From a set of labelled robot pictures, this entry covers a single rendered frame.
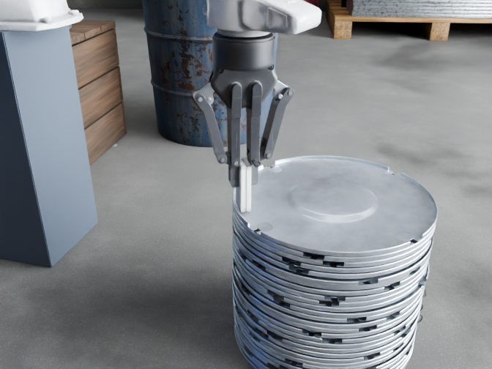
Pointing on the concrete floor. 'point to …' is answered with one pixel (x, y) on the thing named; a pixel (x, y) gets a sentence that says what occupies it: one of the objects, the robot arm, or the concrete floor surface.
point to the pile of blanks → (325, 307)
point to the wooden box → (99, 84)
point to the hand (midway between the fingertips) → (243, 184)
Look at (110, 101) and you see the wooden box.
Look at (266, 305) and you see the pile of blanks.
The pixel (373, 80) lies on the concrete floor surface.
